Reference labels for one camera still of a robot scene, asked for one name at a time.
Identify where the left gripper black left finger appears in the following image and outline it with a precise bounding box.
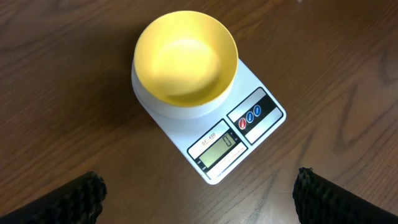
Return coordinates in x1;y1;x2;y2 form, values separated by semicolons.
1;172;107;224

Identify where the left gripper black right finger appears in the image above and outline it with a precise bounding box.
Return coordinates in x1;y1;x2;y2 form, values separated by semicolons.
292;167;397;224

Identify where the white digital kitchen scale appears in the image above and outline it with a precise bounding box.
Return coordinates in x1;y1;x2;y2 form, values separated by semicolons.
131;62;286;185

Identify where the pale yellow plastic bowl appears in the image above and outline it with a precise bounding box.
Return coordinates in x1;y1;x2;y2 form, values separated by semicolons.
134;11;239;107

